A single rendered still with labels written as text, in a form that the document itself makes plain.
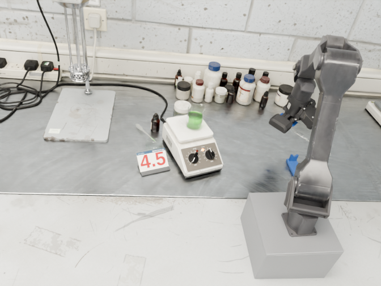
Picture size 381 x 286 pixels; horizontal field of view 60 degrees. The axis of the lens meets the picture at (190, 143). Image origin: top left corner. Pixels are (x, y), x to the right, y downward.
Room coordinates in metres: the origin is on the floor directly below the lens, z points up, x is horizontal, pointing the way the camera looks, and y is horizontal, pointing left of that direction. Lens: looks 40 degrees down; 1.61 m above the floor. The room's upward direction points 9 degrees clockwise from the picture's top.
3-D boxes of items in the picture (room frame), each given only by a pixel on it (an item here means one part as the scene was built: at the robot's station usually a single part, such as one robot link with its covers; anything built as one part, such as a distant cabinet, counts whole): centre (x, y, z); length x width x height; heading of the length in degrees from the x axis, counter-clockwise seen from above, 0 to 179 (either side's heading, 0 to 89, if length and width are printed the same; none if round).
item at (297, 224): (0.50, -0.28, 1.04); 0.07 x 0.07 x 0.06; 13
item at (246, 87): (1.18, -0.19, 0.96); 0.06 x 0.06 x 0.11
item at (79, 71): (0.94, 0.39, 1.17); 0.07 x 0.07 x 0.25
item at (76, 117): (0.93, 0.39, 0.91); 0.30 x 0.20 x 0.01; 10
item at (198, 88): (1.14, 0.00, 0.94); 0.05 x 0.05 x 0.09
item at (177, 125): (0.84, 0.01, 0.98); 0.12 x 0.12 x 0.01; 30
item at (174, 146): (0.81, 0.00, 0.94); 0.22 x 0.13 x 0.08; 30
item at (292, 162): (0.81, -0.35, 0.92); 0.10 x 0.03 x 0.04; 12
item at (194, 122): (0.84, 0.00, 1.02); 0.06 x 0.05 x 0.08; 141
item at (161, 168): (0.72, 0.10, 0.92); 0.09 x 0.06 x 0.04; 120
